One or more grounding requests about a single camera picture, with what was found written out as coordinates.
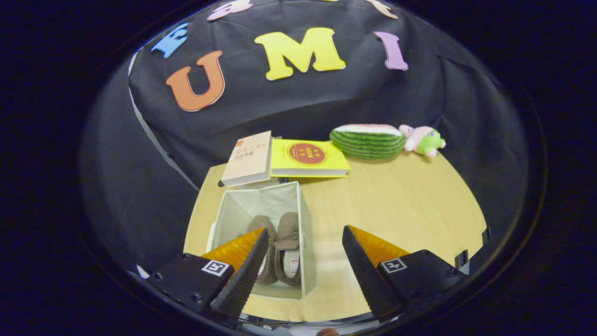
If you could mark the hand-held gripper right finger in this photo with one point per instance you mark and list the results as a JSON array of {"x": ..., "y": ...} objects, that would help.
[{"x": 366, "y": 280}]

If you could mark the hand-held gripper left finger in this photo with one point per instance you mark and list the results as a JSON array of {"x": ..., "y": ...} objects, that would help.
[{"x": 242, "y": 280}]

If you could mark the brown moccasin shoe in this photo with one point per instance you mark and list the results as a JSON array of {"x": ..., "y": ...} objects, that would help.
[
  {"x": 260, "y": 223},
  {"x": 288, "y": 224}
]

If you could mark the white fabric storage box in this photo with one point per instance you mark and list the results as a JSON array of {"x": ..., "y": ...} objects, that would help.
[{"x": 280, "y": 198}]

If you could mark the beige paperback book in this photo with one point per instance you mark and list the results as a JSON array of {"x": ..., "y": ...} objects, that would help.
[{"x": 247, "y": 158}]

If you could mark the yellow book with red circle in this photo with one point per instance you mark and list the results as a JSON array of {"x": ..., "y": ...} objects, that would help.
[{"x": 284, "y": 161}]

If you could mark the watermelon slice plush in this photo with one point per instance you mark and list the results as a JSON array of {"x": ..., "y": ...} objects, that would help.
[{"x": 368, "y": 144}]

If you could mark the pink and green plush toy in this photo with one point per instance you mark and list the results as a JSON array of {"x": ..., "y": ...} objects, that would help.
[{"x": 426, "y": 140}]

